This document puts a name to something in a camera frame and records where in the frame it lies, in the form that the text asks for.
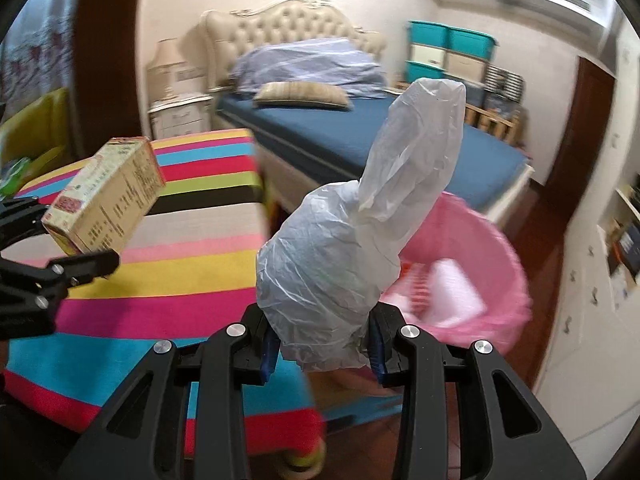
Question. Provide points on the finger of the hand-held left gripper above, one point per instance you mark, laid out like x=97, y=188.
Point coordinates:
x=20, y=217
x=75, y=269

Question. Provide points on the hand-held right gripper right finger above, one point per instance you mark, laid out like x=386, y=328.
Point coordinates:
x=377, y=360

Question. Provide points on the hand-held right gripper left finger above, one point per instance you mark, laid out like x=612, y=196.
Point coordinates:
x=267, y=360

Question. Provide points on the printed carton box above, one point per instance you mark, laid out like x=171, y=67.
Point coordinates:
x=110, y=195

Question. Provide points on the white plastic bag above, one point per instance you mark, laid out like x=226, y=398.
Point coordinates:
x=330, y=270

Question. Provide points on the pink lined trash bin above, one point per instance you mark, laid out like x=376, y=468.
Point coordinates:
x=480, y=260

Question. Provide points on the green plastic packet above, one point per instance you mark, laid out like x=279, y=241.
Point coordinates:
x=14, y=175

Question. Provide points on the yellow leather armchair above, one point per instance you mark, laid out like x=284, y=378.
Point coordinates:
x=40, y=125

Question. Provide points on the yellow green object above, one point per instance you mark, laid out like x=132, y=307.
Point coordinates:
x=305, y=457

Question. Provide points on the lace patterned curtain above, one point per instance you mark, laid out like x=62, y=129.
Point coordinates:
x=30, y=60

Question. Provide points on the white nightstand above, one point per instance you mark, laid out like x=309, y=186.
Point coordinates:
x=180, y=115

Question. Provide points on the brown wooden panel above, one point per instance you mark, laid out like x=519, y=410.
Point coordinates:
x=107, y=45

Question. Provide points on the white cabinet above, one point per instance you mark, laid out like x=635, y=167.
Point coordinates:
x=575, y=350

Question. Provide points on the white table lamp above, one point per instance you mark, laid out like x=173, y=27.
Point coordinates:
x=165, y=65

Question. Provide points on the bed with blue sheet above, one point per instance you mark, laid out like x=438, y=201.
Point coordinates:
x=320, y=140

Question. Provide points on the striped pillow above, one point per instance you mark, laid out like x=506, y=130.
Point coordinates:
x=300, y=94

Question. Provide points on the light blue duvet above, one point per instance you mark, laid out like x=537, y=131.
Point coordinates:
x=310, y=67

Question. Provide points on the black white patterned bag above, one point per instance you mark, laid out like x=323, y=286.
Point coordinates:
x=504, y=85

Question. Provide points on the stack of plastic storage boxes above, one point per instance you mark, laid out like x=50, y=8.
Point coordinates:
x=450, y=55

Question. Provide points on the brown wooden door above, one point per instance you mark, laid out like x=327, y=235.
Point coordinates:
x=582, y=120

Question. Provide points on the beige tufted headboard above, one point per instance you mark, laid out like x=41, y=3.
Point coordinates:
x=280, y=20

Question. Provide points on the wall socket panel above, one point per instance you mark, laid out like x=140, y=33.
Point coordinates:
x=188, y=74

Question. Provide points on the wooden crib rail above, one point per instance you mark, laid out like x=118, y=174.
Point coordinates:
x=492, y=120

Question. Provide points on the dark picture frame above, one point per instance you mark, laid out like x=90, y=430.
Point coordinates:
x=625, y=252

